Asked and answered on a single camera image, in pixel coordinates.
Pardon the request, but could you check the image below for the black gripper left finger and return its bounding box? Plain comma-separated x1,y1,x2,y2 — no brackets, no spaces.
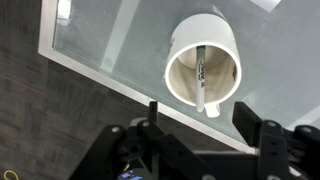
69,101,214,180

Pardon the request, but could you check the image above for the thin yellow cable loop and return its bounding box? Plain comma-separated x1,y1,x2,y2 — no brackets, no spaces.
2,169,18,180

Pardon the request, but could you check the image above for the white ceramic mug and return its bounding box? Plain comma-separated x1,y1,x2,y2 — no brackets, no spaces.
164,2,243,119

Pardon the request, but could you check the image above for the white pen with green cap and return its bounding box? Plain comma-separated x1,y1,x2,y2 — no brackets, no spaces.
195,46,208,113

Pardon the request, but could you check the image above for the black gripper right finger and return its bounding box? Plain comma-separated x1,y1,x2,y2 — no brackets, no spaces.
232,101,320,180

